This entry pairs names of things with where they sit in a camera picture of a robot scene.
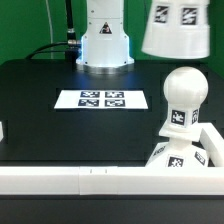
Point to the white left wall bar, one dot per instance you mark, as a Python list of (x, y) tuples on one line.
[(1, 131)]

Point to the white right wall bar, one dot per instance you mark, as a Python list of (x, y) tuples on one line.
[(213, 143)]

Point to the white lamp shade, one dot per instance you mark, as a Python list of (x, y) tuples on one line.
[(178, 29)]

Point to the white lamp base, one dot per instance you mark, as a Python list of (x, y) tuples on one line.
[(179, 151)]

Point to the white lamp bulb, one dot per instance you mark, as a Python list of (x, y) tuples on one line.
[(185, 89)]

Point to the white marker sheet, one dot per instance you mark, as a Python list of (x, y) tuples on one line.
[(101, 99)]

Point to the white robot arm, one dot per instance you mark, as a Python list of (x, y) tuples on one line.
[(105, 46)]

